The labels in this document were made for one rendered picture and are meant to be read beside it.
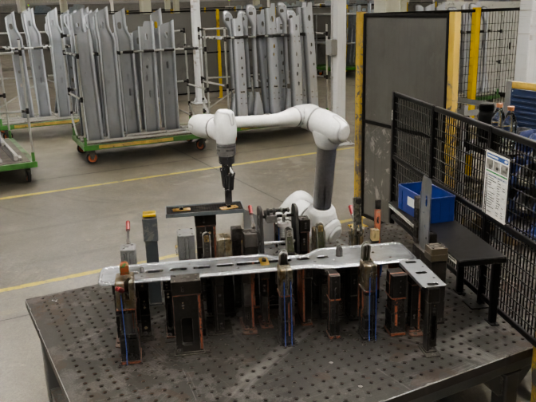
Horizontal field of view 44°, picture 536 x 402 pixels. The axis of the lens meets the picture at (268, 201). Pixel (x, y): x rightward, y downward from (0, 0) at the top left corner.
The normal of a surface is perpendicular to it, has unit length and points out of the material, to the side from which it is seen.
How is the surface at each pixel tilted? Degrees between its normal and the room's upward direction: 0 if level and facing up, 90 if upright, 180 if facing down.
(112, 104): 86
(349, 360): 0
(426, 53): 89
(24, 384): 0
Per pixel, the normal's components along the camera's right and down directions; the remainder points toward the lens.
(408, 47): -0.89, 0.14
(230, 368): -0.03, -0.96
